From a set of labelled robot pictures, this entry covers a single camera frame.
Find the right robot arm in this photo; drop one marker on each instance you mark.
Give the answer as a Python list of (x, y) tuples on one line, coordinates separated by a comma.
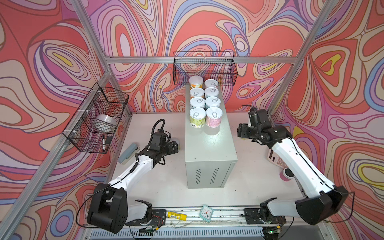
[(322, 198)]

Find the grey stapler box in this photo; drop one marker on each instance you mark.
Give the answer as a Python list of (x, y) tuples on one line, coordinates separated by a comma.
[(128, 153)]

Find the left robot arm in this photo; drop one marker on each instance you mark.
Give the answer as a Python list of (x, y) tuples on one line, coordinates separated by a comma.
[(109, 208)]

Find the pink flower label can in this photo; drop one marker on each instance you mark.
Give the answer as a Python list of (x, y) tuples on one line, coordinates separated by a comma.
[(211, 83)]

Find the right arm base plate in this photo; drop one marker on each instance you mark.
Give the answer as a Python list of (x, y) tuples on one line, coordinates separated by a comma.
[(253, 216)]

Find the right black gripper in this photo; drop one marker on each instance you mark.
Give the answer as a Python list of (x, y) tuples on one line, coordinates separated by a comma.
[(243, 130)]

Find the teal alarm clock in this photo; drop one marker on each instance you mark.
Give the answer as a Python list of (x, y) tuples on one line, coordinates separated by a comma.
[(206, 213)]

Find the pink calculator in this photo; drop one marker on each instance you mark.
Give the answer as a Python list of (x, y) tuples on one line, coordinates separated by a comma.
[(275, 159)]

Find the pink round speaker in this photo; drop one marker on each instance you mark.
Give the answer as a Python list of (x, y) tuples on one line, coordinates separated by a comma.
[(287, 175)]

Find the back black wire basket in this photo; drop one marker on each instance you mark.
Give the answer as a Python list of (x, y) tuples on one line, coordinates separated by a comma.
[(217, 65)]

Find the can hidden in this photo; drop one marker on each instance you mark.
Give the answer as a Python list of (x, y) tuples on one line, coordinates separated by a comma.
[(197, 117)]

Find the left black wire basket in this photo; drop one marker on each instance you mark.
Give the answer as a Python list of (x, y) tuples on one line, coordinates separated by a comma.
[(100, 100)]

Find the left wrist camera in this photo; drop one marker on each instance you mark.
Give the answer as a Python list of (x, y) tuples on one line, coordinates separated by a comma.
[(160, 132)]

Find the grey metal cabinet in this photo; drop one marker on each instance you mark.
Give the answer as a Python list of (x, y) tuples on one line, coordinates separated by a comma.
[(210, 154)]

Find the teal label can front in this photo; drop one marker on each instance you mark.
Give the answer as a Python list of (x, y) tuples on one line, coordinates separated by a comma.
[(211, 92)]

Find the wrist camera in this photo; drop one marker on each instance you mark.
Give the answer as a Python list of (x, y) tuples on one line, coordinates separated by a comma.
[(160, 132), (252, 119)]

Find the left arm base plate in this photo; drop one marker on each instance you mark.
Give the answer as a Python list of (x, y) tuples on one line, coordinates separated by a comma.
[(154, 218)]

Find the teal label can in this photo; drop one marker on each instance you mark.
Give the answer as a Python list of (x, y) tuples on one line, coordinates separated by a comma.
[(211, 92), (212, 102)]

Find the orange label can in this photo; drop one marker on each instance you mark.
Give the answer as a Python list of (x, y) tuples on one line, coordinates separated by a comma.
[(196, 82)]

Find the yellow label tube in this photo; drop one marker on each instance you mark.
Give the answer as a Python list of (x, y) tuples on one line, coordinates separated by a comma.
[(178, 216)]

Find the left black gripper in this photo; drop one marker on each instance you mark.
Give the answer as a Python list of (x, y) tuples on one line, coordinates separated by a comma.
[(172, 147)]

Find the black wire basket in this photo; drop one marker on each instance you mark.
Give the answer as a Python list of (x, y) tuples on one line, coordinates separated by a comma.
[(100, 100), (217, 65)]

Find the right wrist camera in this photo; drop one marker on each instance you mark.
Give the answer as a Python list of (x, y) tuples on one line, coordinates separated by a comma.
[(252, 119)]

